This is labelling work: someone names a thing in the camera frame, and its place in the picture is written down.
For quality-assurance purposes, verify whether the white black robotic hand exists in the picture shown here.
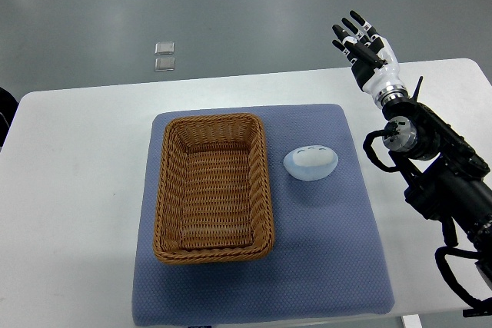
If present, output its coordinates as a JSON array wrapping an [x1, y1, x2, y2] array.
[[332, 10, 408, 108]]

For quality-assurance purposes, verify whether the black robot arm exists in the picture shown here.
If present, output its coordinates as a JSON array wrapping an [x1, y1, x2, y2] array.
[[363, 83, 491, 317]]

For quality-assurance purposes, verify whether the brown wicker basket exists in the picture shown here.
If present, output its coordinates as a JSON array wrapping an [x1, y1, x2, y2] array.
[[153, 113, 274, 265]]

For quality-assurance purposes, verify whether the blue fabric mat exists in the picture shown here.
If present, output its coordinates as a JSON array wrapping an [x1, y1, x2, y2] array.
[[132, 104, 394, 326]]

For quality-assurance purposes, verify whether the upper metal floor plate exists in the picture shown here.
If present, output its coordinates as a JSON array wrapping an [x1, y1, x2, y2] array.
[[155, 41, 175, 55]]

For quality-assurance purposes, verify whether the white table leg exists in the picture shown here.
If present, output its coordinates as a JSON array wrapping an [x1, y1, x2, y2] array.
[[401, 314, 423, 328]]

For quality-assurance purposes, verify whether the black object at left edge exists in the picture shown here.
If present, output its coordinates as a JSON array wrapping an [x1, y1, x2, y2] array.
[[0, 88, 18, 146]]

